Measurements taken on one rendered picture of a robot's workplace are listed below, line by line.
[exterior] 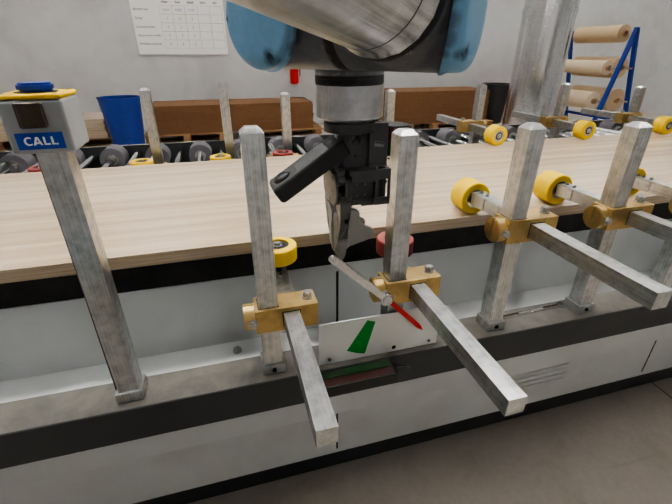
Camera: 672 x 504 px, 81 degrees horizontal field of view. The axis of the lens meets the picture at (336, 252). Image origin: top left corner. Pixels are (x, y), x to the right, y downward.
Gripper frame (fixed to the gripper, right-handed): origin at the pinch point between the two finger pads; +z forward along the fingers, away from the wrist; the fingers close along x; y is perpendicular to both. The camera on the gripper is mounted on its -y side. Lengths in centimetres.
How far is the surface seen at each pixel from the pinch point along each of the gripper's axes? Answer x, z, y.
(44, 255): 29, 8, -53
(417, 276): 6.4, 11.4, 18.3
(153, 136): 115, 1, -41
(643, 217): 2, 3, 67
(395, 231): 6.1, 0.8, 12.8
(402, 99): 583, 50, 274
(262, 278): 6.0, 6.4, -11.6
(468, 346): -13.5, 12.3, 17.3
